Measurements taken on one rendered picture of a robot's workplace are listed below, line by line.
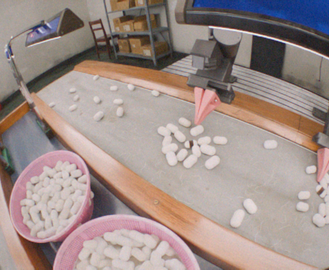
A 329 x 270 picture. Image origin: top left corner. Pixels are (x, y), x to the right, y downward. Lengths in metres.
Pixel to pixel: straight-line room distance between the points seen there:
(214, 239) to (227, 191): 0.11
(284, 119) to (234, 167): 0.23
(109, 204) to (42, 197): 0.18
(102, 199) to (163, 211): 0.21
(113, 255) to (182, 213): 0.15
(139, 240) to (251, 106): 0.46
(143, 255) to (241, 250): 0.17
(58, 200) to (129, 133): 0.27
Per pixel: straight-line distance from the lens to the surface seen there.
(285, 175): 0.45
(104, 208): 0.48
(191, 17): 0.19
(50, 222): 0.46
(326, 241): 0.44
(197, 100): 0.39
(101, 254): 0.37
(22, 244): 0.48
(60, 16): 0.52
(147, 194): 0.36
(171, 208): 0.34
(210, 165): 0.40
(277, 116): 0.56
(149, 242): 0.34
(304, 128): 0.56
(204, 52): 0.34
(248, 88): 0.86
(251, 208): 0.36
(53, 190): 0.50
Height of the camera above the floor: 1.07
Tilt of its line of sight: 43 degrees down
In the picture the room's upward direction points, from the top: 9 degrees counter-clockwise
